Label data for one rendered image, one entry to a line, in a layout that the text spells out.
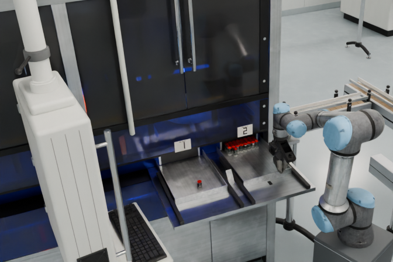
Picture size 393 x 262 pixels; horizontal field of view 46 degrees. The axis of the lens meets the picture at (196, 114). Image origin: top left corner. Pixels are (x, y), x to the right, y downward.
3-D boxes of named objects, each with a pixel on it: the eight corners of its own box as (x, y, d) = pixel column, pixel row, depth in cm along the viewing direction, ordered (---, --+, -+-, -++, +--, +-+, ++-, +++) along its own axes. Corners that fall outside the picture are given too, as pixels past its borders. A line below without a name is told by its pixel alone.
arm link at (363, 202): (378, 222, 195) (383, 196, 189) (352, 232, 192) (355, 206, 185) (359, 206, 205) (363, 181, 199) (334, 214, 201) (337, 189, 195)
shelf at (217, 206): (147, 171, 243) (147, 168, 242) (268, 141, 261) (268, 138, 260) (174, 231, 202) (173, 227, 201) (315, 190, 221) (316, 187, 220)
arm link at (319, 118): (397, 103, 168) (320, 103, 215) (372, 110, 165) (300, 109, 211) (402, 134, 169) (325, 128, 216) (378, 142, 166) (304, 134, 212)
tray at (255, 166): (216, 151, 252) (216, 146, 250) (259, 140, 259) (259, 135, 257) (243, 186, 223) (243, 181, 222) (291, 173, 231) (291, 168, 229)
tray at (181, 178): (156, 166, 243) (155, 161, 241) (203, 154, 250) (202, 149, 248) (175, 205, 215) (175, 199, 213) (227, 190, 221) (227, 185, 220)
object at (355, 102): (269, 142, 264) (270, 118, 256) (257, 130, 277) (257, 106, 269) (371, 117, 282) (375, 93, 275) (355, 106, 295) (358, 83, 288)
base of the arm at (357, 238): (380, 235, 203) (383, 217, 198) (361, 253, 194) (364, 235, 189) (349, 219, 213) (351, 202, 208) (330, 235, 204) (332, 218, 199)
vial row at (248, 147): (227, 154, 249) (227, 147, 247) (257, 146, 254) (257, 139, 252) (228, 156, 247) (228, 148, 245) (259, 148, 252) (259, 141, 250)
